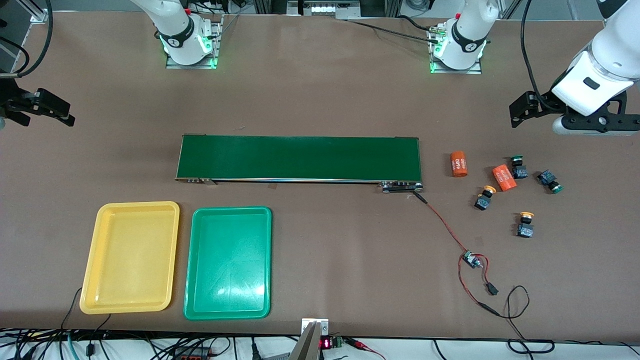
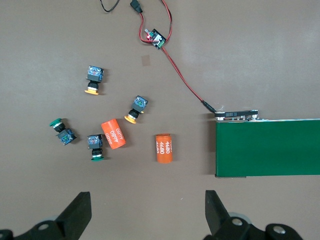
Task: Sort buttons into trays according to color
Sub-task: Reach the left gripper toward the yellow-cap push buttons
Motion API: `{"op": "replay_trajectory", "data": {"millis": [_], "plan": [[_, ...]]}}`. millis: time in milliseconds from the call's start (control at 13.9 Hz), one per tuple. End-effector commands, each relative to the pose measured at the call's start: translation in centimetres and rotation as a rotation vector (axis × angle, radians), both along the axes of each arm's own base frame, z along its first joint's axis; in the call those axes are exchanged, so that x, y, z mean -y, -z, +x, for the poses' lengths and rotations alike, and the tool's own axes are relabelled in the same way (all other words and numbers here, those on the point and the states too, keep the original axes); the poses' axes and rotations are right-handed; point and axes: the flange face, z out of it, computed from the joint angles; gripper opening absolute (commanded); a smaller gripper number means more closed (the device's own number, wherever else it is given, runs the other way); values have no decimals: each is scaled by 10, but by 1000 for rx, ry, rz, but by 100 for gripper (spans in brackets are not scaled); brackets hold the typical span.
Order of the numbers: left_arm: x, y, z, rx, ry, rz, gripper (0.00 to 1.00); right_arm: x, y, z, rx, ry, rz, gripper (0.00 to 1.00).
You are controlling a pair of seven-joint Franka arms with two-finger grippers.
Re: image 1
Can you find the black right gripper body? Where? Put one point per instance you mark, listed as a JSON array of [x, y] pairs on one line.
[[10, 98]]

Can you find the green push button switch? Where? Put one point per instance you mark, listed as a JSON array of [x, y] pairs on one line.
[[520, 172], [546, 177]]

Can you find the orange cylinder printed 4680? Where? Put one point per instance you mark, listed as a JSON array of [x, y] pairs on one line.
[[504, 178], [458, 165]]

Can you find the yellow push button switch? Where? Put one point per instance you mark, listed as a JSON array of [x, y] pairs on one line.
[[483, 202], [525, 230]]

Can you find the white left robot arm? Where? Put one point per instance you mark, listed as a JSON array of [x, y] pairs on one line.
[[610, 65]]

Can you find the white aluminium extrusion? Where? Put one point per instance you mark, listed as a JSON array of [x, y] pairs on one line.
[[41, 16]]

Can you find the small speed controller board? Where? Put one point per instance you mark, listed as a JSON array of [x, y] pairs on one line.
[[470, 260]]

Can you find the yellow plastic tray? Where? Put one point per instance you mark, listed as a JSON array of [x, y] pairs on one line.
[[130, 260]]

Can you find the red power lead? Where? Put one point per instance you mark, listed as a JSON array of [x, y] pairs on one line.
[[459, 275]]

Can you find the black plug with red lead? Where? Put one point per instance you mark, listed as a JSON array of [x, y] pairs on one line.
[[492, 289]]

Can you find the green plastic tray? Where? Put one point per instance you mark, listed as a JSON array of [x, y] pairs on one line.
[[227, 265]]

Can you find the green conveyor belt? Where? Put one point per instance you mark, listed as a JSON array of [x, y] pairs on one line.
[[300, 157]]

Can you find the white LED light bar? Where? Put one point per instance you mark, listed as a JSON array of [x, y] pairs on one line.
[[322, 10]]

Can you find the orange power strip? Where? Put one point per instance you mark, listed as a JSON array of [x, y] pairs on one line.
[[192, 356]]

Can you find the red clip lead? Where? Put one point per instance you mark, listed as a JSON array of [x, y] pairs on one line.
[[357, 343]]

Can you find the red LED display module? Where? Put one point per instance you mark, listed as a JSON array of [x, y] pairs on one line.
[[326, 343]]

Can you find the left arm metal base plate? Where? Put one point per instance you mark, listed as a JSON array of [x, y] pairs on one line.
[[475, 70]]

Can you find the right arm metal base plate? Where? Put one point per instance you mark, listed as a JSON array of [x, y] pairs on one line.
[[216, 50]]

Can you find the aluminium frame structure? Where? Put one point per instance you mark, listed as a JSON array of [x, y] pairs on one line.
[[295, 7]]

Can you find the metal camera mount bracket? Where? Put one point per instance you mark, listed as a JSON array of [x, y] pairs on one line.
[[307, 345]]

